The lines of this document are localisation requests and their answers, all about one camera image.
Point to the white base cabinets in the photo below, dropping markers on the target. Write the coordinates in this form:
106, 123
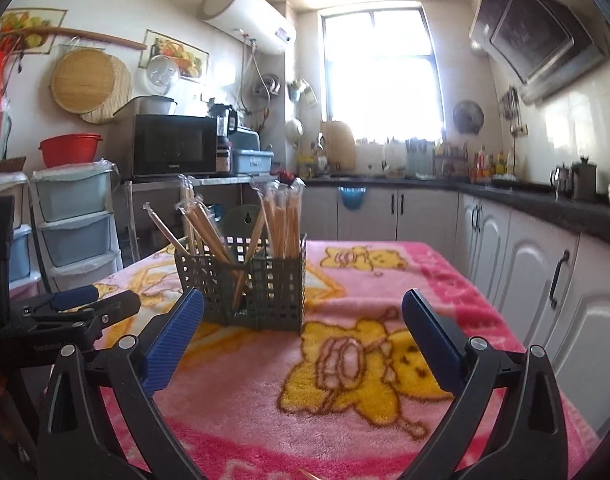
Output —
525, 270

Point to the blue hanging bin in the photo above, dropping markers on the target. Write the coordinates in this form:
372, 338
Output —
351, 197

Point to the red plastic basin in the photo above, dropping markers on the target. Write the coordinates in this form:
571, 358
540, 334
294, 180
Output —
70, 152

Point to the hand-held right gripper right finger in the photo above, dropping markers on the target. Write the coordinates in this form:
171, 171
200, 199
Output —
430, 340

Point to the grey plastic utensil basket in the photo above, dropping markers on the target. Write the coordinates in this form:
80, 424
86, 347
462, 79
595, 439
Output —
280, 285

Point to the wooden cutting board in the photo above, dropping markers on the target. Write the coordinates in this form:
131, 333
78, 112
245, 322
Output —
337, 145

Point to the black range hood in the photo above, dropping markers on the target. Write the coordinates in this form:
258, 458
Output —
530, 35

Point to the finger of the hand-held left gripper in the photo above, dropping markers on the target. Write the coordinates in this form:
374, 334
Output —
75, 297
115, 307

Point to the wicker basket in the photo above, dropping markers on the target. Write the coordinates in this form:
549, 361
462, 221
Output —
5, 166

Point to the small wall fan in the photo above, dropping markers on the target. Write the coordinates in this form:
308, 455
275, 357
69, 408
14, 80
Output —
467, 117

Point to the white hanging bowl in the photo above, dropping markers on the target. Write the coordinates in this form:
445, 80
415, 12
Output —
294, 130

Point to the steel kettle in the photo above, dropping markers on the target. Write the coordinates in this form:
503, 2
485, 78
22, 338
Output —
584, 180

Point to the pink printed blanket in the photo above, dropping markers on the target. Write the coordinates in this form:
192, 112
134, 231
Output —
335, 410

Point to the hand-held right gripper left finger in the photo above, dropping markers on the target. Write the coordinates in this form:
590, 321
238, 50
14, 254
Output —
177, 340

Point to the black kitchen countertop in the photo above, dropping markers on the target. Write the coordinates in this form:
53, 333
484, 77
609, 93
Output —
560, 207

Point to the pile of chopsticks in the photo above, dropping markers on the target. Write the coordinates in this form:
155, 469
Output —
282, 220

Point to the fruit wall poster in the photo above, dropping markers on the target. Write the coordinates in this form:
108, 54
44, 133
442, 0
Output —
185, 55

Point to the round bamboo tray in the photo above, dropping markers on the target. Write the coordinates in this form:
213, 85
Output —
82, 82

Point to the vegetable wall poster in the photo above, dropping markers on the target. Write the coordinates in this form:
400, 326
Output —
30, 30

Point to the kitchen window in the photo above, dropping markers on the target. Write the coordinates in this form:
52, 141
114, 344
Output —
385, 75

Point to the black spice rack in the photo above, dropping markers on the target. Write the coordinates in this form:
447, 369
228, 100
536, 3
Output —
450, 162

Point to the row of condiment bottles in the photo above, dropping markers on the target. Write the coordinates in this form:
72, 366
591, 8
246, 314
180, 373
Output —
495, 165

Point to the wooden rolling pin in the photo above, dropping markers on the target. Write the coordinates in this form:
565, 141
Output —
95, 36

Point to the blue plastic dish box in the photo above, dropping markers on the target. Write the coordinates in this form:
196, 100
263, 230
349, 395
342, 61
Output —
252, 161

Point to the round bamboo mat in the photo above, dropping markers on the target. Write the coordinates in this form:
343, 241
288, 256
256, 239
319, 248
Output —
122, 105

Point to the white water heater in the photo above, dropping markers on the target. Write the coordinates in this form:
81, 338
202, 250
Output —
245, 15

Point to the metal basin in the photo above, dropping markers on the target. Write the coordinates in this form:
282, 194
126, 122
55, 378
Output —
150, 106

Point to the black microwave oven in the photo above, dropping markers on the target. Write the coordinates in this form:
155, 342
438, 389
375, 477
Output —
175, 147

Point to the teal knife holder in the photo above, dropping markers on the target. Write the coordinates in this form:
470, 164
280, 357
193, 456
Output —
418, 160

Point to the glass pot lid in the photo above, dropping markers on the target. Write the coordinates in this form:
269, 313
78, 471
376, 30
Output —
157, 75

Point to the glass coffee press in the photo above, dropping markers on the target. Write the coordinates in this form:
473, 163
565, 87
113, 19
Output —
561, 180

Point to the pastel plastic drawer tower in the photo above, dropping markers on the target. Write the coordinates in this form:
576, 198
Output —
22, 250

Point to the teal plastic drawer tower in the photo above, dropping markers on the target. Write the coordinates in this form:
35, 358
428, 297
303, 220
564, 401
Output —
75, 220

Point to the black blender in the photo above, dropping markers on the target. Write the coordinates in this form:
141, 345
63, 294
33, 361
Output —
224, 122

